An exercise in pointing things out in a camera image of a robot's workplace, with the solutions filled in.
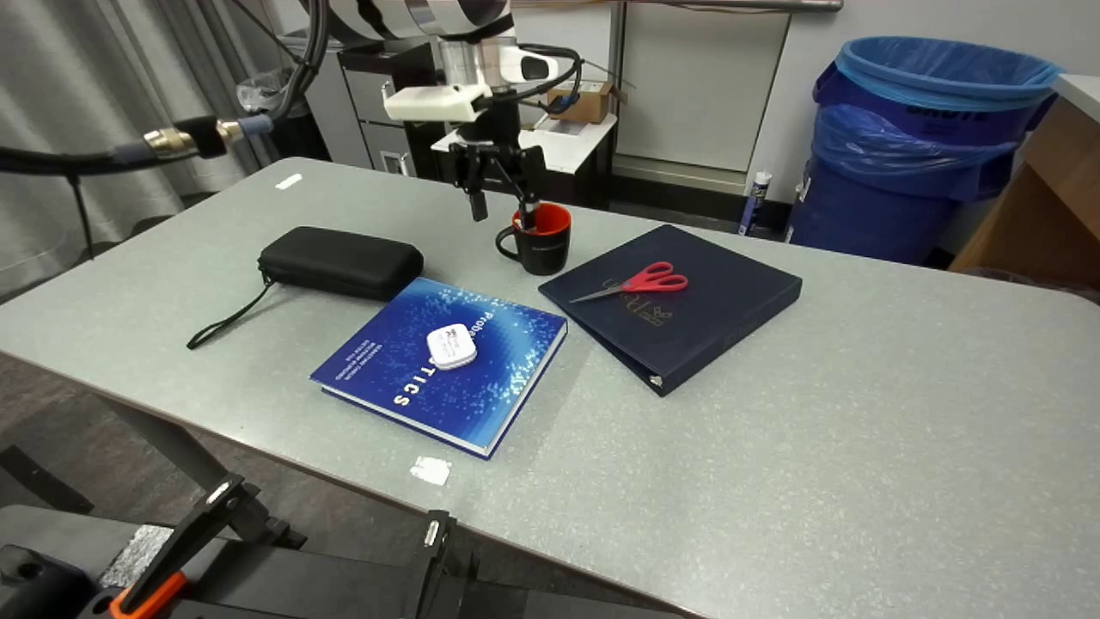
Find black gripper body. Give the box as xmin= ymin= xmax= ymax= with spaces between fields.
xmin=429 ymin=89 xmax=549 ymax=185

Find black mug red inside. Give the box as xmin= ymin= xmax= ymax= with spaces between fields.
xmin=492 ymin=200 xmax=574 ymax=278

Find white side table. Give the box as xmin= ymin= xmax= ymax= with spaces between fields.
xmin=429 ymin=106 xmax=623 ymax=183

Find cardboard box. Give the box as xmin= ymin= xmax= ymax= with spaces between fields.
xmin=949 ymin=71 xmax=1100 ymax=292
xmin=561 ymin=81 xmax=618 ymax=128

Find grey cabinet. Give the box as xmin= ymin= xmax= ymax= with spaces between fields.
xmin=306 ymin=37 xmax=454 ymax=183

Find small white square box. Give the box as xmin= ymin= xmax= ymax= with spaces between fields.
xmin=424 ymin=319 xmax=480 ymax=375

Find blue robotics book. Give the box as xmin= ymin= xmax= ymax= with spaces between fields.
xmin=306 ymin=271 xmax=574 ymax=461

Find dark navy binder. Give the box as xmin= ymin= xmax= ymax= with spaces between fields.
xmin=538 ymin=219 xmax=805 ymax=400

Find small spray bottle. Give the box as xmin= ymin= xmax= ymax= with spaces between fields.
xmin=736 ymin=169 xmax=776 ymax=242

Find blue trash bin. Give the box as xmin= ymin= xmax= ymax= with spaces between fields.
xmin=789 ymin=35 xmax=1063 ymax=269

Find black equipment base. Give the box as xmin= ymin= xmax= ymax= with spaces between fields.
xmin=0 ymin=503 xmax=691 ymax=619

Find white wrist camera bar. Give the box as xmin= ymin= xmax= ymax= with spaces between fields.
xmin=381 ymin=81 xmax=500 ymax=123

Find black zip case with strap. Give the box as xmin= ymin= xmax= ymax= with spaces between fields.
xmin=187 ymin=223 xmax=425 ymax=355

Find red handled scissors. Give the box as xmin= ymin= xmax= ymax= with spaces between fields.
xmin=569 ymin=259 xmax=691 ymax=309

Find white wall panel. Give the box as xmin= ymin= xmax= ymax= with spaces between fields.
xmin=605 ymin=0 xmax=847 ymax=179

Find black hose with brass fitting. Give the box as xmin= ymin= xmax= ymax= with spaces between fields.
xmin=0 ymin=106 xmax=279 ymax=183

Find orange handled black clamp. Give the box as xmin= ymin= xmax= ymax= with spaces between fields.
xmin=106 ymin=475 xmax=311 ymax=619

